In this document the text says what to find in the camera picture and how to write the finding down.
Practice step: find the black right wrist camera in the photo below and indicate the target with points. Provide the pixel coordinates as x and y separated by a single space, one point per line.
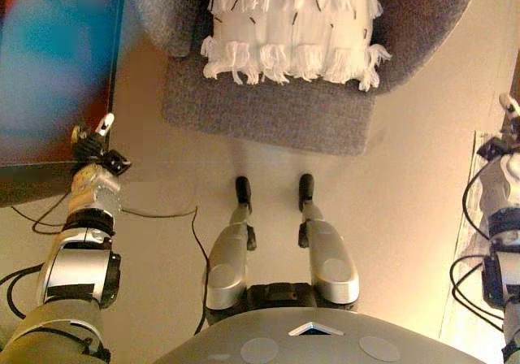
489 149

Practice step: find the grey blue patterned rug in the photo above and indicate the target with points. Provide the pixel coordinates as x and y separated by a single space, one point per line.
463 258

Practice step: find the silver left robot leg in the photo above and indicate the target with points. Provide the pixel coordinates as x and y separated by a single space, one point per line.
227 258

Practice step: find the white fringed cushion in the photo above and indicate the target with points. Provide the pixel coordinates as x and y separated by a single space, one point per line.
296 35

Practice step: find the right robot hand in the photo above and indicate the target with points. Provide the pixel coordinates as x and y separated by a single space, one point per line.
512 130

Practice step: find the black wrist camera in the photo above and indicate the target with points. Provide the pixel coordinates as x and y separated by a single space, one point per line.
489 149
115 163

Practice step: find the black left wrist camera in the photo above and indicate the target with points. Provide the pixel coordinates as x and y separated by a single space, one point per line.
115 163

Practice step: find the grey robot torso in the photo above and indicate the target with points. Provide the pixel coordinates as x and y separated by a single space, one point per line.
317 339

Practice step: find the grey upholstered armchair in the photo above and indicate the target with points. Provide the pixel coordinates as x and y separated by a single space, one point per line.
276 116

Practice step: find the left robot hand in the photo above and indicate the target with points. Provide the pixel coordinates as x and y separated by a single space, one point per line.
89 148

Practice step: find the glossy multicoloured cabinet panel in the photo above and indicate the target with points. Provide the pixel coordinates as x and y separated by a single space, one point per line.
53 67

